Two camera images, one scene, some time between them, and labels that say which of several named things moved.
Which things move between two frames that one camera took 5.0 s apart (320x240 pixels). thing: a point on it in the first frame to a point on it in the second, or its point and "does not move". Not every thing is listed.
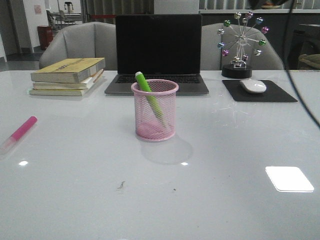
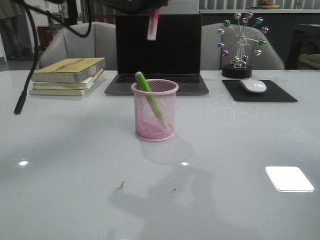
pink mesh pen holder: x=155 y=110 does not move
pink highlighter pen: x=22 y=131 to x=153 y=23
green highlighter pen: x=145 y=86 does not move
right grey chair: x=222 y=43 does not move
